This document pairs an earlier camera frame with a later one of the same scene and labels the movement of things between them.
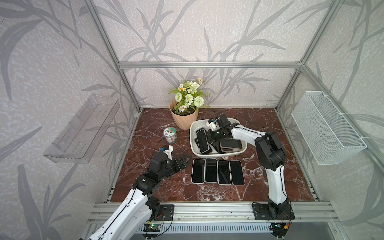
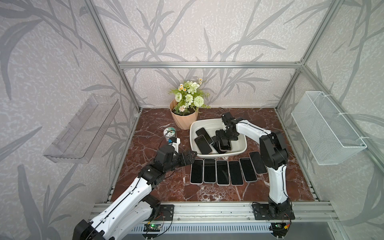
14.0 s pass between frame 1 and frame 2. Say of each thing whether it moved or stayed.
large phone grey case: moved
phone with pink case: stayed
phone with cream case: stayed
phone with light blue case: stayed
